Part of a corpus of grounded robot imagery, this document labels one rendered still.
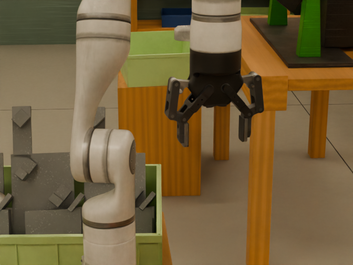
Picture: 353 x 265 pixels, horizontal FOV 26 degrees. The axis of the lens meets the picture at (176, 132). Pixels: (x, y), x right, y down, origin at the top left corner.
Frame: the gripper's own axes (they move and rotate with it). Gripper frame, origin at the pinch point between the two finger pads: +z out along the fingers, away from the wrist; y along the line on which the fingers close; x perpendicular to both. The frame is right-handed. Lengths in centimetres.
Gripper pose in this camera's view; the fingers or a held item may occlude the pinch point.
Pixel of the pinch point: (214, 139)
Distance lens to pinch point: 115.6
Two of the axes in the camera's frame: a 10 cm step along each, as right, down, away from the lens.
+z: 0.0, 9.5, 3.2
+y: 9.7, -0.8, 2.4
